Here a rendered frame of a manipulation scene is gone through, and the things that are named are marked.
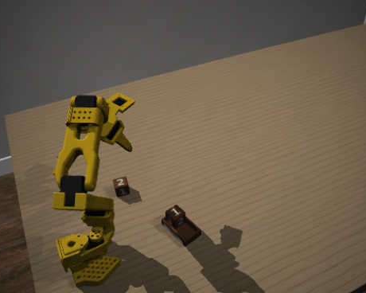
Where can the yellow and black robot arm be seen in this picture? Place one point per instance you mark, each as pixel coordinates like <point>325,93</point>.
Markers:
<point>86,114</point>

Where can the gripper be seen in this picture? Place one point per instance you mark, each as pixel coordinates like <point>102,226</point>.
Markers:
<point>112,131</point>

